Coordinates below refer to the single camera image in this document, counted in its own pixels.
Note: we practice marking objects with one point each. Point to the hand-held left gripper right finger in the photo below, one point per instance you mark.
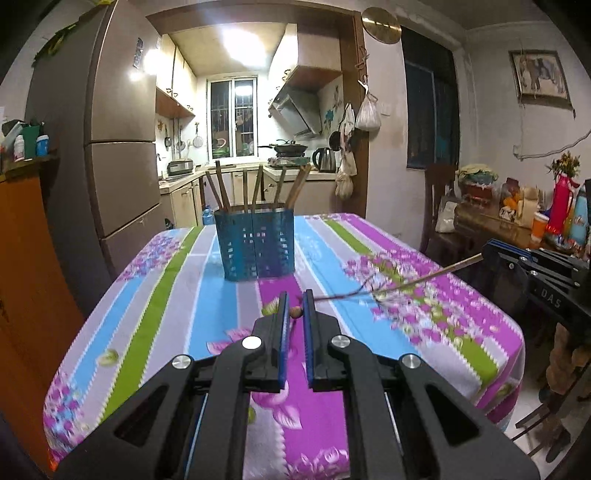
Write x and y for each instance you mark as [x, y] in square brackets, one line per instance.
[310, 341]

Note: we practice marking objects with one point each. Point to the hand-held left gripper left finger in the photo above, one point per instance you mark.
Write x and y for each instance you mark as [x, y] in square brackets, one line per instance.
[283, 341]

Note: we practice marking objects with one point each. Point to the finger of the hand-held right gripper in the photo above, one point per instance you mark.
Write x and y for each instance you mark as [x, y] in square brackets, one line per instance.
[508, 248]
[508, 286]

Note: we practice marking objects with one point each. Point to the pale wooden chopstick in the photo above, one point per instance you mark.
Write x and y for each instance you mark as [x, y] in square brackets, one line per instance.
[461, 264]

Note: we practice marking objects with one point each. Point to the teal slotted utensil holder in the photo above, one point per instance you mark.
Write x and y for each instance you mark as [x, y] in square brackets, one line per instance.
[254, 249]

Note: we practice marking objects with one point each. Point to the set of wooden chopsticks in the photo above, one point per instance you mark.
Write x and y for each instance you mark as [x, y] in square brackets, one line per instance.
[222, 184]

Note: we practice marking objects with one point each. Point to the person's right hand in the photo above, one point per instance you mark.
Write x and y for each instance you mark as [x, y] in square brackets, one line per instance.
[565, 360]

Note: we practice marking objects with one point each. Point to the dark wooden sideboard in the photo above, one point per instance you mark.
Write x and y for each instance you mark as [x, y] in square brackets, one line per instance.
[489, 230]

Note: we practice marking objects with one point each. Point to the orange paper cup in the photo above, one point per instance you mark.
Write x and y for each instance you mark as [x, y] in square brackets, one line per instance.
[539, 229]

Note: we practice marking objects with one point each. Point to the beige paper bag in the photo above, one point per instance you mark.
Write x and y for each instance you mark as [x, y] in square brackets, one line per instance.
[529, 207]

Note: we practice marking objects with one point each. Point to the clear snack jar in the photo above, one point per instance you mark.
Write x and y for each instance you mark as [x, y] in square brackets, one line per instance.
[510, 201]

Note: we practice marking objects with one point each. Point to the red thermos flask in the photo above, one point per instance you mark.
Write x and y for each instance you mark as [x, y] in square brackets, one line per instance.
[562, 207]

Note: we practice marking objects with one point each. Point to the white sack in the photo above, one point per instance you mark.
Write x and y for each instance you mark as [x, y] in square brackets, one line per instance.
[446, 217]

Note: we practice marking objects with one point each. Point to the covered flower basket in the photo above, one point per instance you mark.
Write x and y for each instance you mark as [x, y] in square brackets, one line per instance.
[478, 184]

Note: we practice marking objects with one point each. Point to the dark wooden chair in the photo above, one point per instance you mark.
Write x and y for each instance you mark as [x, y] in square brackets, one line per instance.
[438, 180]

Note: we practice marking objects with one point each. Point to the dried flower bouquet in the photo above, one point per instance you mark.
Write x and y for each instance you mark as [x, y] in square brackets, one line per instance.
[564, 165]

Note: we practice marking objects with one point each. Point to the floral striped tablecloth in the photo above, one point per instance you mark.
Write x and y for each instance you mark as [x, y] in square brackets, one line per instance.
[184, 300]

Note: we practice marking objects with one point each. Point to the blue water bottle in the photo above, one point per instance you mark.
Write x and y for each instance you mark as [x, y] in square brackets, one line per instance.
[208, 217]

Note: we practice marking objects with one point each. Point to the dark curtained window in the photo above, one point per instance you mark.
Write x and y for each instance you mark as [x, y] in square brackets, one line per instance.
[429, 106]

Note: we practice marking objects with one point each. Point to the hanging beige bags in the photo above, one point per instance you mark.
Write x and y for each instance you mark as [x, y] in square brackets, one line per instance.
[345, 180]

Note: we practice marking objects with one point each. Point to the framed elephant picture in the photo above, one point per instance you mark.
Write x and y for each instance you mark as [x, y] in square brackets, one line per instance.
[540, 76]

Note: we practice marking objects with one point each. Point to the gas stove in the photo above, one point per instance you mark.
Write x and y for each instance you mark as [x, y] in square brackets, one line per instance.
[288, 161]

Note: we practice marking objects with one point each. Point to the steel electric kettle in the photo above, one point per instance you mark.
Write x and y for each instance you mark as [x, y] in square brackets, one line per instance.
[324, 160]

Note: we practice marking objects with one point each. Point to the white plastic bag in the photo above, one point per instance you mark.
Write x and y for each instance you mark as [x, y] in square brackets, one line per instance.
[368, 115]

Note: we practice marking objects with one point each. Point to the black wok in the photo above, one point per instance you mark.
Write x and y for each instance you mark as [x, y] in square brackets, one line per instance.
[288, 148]

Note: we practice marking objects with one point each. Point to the grey countertop cooker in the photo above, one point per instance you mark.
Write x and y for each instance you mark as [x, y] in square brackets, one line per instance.
[180, 167]

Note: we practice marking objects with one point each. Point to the black hanging pan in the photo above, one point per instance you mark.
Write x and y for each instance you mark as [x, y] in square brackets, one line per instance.
[334, 140]

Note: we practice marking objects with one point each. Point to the hanging white skimmer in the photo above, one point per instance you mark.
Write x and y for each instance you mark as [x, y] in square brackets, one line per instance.
[198, 140]

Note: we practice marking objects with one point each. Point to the hanging metal strainer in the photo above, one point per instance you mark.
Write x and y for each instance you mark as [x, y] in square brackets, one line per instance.
[181, 144]

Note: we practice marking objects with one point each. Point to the silver refrigerator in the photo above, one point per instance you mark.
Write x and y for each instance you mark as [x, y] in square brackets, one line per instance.
[120, 184]

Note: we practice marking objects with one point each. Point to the steel range hood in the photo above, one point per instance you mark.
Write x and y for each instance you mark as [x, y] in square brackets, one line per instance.
[295, 113]

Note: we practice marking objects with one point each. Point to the hanging metal ladle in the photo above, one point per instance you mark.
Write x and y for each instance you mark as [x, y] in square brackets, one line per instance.
[168, 143]

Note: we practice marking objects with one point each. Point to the barred kitchen window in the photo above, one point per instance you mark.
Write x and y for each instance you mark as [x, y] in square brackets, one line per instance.
[233, 117]

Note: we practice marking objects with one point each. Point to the gold round plate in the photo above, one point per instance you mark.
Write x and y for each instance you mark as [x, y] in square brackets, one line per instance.
[381, 25]

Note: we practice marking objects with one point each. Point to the orange wooden cabinet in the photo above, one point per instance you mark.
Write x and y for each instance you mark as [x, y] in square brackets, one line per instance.
[27, 277]

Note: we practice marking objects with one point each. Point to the green plastic container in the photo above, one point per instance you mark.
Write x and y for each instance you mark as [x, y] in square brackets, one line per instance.
[32, 141]

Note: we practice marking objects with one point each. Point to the fridge magnet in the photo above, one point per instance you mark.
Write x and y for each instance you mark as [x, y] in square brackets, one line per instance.
[138, 53]

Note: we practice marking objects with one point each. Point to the white bottle red label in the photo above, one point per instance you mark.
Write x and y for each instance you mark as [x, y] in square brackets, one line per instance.
[19, 148]

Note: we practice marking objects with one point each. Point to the grey-green packet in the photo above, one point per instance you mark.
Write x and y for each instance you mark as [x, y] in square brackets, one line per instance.
[10, 136]

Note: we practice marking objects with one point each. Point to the yellow cloth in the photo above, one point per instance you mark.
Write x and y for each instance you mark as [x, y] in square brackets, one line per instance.
[101, 2]

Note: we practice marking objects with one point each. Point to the black metal stool frame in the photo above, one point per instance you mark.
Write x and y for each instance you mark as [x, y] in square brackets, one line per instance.
[540, 424]

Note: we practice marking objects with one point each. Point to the white wall switch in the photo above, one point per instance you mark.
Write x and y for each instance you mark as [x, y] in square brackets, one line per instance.
[385, 110]

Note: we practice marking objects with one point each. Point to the floral wall sticker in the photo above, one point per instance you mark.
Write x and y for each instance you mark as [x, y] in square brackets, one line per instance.
[333, 110]

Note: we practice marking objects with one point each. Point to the brown-edged wall cabinet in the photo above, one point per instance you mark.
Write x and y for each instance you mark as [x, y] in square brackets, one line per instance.
[309, 55]

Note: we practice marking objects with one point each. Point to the cream wall cabinets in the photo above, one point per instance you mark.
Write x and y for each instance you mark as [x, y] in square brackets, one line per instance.
[175, 83]

